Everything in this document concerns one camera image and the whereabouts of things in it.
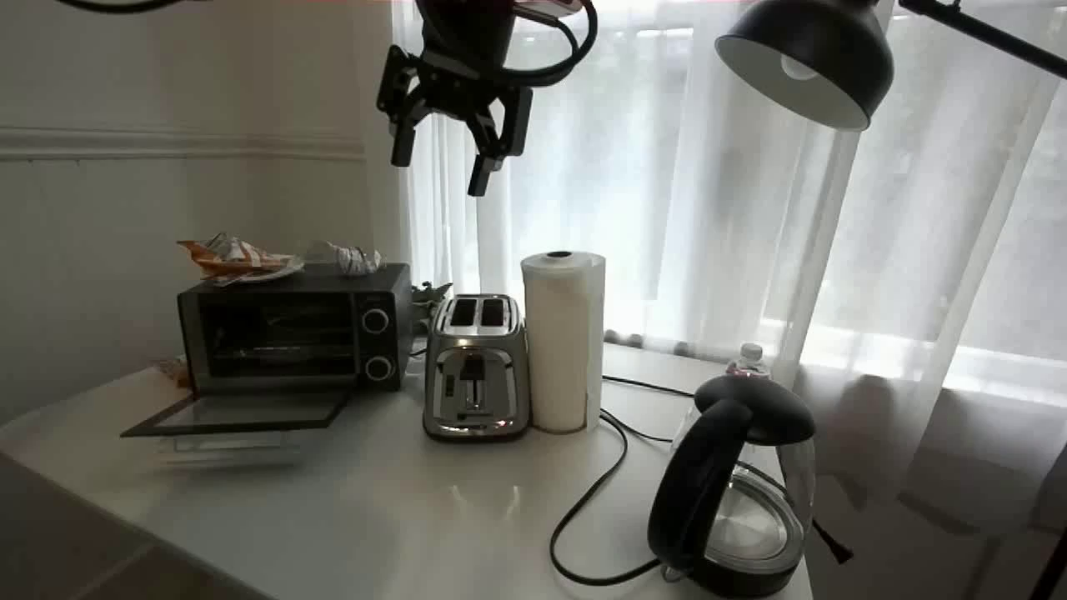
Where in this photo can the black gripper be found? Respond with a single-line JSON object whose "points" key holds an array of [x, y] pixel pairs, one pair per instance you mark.
{"points": [[468, 51]]}

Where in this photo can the white paper towel roll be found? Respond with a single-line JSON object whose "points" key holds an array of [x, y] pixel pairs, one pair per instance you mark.
{"points": [[566, 343]]}

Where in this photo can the crumpled clear plastic wrap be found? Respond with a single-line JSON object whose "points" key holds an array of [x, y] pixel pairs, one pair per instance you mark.
{"points": [[340, 256]]}

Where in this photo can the small green plant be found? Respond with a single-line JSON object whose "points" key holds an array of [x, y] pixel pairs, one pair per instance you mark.
{"points": [[429, 294]]}

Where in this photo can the silver two-slot toaster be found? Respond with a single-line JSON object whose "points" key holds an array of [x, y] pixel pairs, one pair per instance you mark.
{"points": [[473, 371]]}

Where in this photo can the plate with wrapped bread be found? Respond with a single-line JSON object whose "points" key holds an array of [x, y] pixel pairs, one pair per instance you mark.
{"points": [[234, 256]]}

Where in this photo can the black toaster oven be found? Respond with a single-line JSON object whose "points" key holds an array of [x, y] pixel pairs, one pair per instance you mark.
{"points": [[296, 335]]}

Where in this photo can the white sheer curtain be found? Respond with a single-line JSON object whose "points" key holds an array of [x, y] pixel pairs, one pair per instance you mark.
{"points": [[721, 202]]}

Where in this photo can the black desk lamp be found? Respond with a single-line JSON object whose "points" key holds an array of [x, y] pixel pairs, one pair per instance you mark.
{"points": [[805, 51]]}

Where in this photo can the small clear bottle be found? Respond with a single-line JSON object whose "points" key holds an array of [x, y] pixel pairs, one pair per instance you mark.
{"points": [[749, 358]]}

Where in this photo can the black glass electric kettle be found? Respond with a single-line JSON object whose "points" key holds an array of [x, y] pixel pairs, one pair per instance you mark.
{"points": [[721, 488]]}

